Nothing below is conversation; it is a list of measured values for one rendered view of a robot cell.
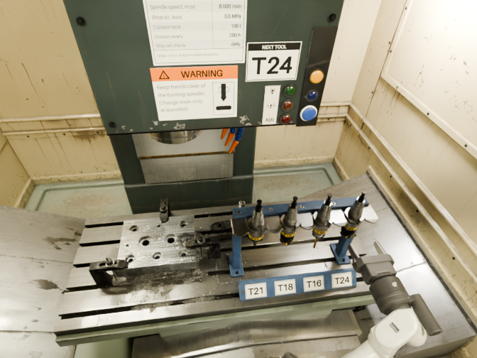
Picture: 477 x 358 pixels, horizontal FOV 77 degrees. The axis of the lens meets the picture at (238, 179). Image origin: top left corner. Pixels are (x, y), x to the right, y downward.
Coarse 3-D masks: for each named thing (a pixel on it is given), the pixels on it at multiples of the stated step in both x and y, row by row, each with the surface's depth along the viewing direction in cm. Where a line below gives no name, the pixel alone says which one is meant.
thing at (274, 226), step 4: (264, 216) 99; (268, 216) 99; (272, 216) 99; (276, 216) 99; (268, 220) 98; (272, 220) 98; (276, 220) 98; (268, 224) 96; (272, 224) 96; (276, 224) 96; (280, 224) 96; (268, 228) 95; (272, 228) 95; (276, 228) 95; (280, 228) 95; (272, 232) 94; (276, 232) 94
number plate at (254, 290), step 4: (248, 284) 109; (252, 284) 109; (256, 284) 109; (260, 284) 109; (264, 284) 109; (248, 288) 109; (252, 288) 109; (256, 288) 109; (260, 288) 109; (264, 288) 109; (248, 292) 109; (252, 292) 109; (256, 292) 109; (260, 292) 109; (264, 292) 109; (248, 296) 109; (252, 296) 109; (256, 296) 109; (260, 296) 109; (264, 296) 109
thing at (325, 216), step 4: (324, 200) 94; (324, 204) 93; (320, 208) 95; (324, 208) 93; (328, 208) 93; (320, 212) 95; (324, 212) 94; (328, 212) 94; (320, 216) 96; (324, 216) 95; (328, 216) 95; (320, 220) 96; (324, 220) 96; (328, 220) 96
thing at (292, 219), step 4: (288, 208) 93; (292, 208) 91; (296, 208) 91; (288, 212) 93; (292, 212) 92; (296, 212) 92; (288, 216) 94; (292, 216) 93; (296, 216) 93; (284, 220) 96; (288, 220) 94; (292, 220) 94; (296, 220) 95; (288, 224) 95; (292, 224) 95
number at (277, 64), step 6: (270, 54) 54; (276, 54) 54; (282, 54) 54; (288, 54) 54; (294, 54) 54; (270, 60) 54; (276, 60) 54; (282, 60) 55; (288, 60) 55; (294, 60) 55; (270, 66) 55; (276, 66) 55; (282, 66) 55; (288, 66) 56; (294, 66) 56; (270, 72) 56; (276, 72) 56; (282, 72) 56; (288, 72) 56
